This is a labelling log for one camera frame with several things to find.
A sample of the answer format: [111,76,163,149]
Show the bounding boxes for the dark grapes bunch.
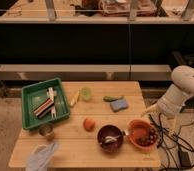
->
[137,128,157,146]

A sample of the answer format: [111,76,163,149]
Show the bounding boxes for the green plastic tray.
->
[21,78,70,130]

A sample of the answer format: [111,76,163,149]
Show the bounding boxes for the dark purple bowl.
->
[97,125,123,153]

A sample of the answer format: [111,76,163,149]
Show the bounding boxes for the black power adapter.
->
[178,150,191,167]

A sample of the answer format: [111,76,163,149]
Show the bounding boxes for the white plastic utensil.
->
[48,87,56,119]

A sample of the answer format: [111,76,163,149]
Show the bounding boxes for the striped block toy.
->
[33,98,54,118]

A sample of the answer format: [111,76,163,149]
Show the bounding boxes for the orange bowl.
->
[128,120,158,152]

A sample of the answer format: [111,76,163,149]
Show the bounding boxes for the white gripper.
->
[141,84,189,118]

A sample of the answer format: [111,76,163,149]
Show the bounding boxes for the silver fork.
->
[103,131,128,144]

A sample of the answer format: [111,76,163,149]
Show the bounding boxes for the small metal cup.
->
[39,124,54,140]

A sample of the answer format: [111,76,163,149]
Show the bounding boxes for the green cucumber toy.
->
[103,96,124,102]

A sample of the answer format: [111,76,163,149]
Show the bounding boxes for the light green cup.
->
[81,87,92,101]

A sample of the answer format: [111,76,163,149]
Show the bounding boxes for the light blue cloth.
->
[25,142,59,171]

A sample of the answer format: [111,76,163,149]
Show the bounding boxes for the orange fruit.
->
[83,118,95,131]

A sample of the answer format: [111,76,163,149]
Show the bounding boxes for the metal shelf rack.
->
[0,0,194,81]

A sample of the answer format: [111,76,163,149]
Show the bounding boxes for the yellow banana piece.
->
[70,91,80,107]

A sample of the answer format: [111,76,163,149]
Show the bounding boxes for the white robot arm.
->
[142,65,194,118]

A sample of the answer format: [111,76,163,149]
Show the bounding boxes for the black cables bundle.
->
[147,106,194,171]

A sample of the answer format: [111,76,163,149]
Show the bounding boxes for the blue sponge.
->
[110,99,128,112]

